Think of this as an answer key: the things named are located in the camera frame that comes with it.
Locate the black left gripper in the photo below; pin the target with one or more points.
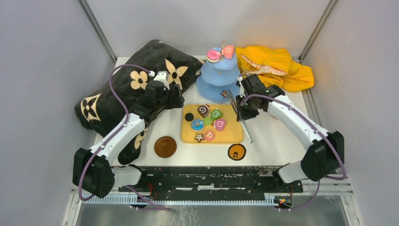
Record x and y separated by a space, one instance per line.
176 101

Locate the yellow serving tray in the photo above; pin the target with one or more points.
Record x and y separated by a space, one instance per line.
233 132

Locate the pink frosted donut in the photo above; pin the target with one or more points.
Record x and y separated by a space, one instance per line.
213 56

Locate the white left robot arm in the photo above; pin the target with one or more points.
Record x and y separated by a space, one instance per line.
92 168

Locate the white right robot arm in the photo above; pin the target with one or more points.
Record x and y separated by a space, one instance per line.
324 157

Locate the yellow garment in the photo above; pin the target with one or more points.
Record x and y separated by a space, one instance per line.
275 67

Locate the pink round candy cake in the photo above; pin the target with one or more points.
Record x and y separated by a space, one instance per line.
209 136

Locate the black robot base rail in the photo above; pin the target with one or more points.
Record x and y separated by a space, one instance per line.
238 183

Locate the salmon swirl cake slice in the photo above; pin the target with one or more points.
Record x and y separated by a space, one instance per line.
228 52

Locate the black floral plush pillow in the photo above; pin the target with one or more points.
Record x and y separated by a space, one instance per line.
104 109

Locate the star cookie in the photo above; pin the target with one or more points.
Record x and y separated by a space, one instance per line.
224 94
199 137

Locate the blue three-tier cake stand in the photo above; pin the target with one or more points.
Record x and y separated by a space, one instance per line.
216 77

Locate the brown round coaster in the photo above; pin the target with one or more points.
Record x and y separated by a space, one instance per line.
165 147

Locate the chocolate swirl roll cake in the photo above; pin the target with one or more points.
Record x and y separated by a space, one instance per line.
203 110

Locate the green swirl roll cake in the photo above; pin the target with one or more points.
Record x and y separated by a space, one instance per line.
216 114

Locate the metal serving tongs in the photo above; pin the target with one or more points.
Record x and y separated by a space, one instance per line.
235 107

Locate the blue frosted donut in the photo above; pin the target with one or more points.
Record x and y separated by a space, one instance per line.
197 125

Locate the black sandwich cookie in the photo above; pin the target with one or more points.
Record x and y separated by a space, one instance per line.
189 117

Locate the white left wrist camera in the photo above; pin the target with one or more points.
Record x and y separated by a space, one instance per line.
163 77

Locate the yellow black round coaster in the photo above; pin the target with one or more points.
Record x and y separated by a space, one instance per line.
237 152

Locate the green macaron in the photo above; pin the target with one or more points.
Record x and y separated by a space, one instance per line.
208 121

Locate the pink swirl roll cake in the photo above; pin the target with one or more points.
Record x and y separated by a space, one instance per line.
219 124

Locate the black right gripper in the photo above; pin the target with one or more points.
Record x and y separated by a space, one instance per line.
243 114

